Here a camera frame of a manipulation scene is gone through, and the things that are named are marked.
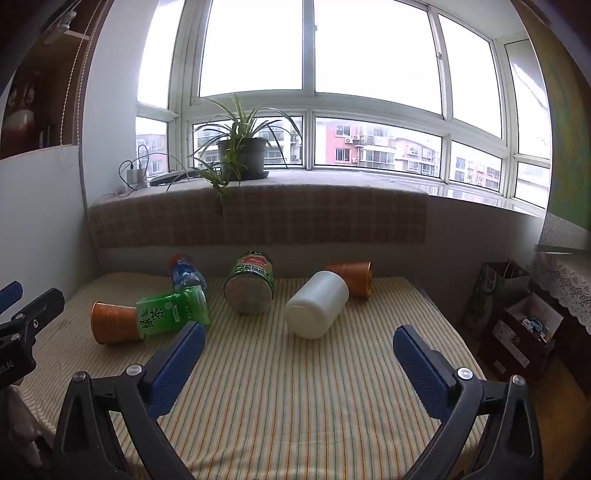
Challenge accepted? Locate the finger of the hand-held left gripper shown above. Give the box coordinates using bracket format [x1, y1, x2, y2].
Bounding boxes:
[10, 288, 66, 343]
[0, 281, 24, 315]

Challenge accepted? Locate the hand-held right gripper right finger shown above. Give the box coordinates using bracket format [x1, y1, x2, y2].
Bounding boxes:
[392, 324, 542, 480]

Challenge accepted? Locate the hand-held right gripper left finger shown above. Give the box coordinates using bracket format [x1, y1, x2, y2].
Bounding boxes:
[52, 322, 206, 480]

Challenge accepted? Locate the white plastic jar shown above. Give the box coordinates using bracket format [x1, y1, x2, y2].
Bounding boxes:
[284, 270, 350, 340]

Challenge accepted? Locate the orange paper cup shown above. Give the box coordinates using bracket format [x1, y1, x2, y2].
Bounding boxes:
[325, 261, 373, 300]
[90, 302, 145, 345]

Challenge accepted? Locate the green tea bottle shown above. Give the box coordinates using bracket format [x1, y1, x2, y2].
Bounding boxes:
[136, 285, 211, 338]

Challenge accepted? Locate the blue label water bottle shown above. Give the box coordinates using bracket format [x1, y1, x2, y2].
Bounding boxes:
[168, 254, 209, 301]

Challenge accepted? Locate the green paper bag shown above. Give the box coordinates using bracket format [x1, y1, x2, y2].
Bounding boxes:
[464, 259, 533, 326]

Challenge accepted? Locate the open cardboard box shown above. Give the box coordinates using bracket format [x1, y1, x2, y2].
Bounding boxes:
[478, 292, 565, 381]

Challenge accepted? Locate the green labelled can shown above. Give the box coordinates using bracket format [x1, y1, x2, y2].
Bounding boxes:
[223, 251, 276, 316]

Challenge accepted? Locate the white lace cloth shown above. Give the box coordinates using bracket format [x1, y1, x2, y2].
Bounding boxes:
[530, 251, 591, 336]

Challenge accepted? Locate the dark flat device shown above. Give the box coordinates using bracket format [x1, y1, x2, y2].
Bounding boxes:
[150, 169, 191, 186]

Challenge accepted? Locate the plaid cloth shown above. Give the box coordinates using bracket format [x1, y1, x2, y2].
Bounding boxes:
[87, 177, 428, 251]

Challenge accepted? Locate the potted spider plant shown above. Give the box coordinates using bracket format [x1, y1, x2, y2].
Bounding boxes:
[165, 94, 304, 205]

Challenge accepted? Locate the wooden shelf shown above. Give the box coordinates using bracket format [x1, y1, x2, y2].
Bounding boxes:
[0, 0, 116, 160]

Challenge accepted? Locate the green patterned curtain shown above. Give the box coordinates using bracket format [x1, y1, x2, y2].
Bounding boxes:
[519, 0, 591, 228]

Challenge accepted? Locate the white charger cable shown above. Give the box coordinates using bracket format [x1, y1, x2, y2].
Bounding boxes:
[113, 144, 151, 198]

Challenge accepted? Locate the beaded blind cord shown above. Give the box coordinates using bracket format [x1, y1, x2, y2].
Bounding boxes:
[57, 36, 91, 145]

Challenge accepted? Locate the white window frame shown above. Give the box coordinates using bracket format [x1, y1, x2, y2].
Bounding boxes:
[135, 0, 553, 219]

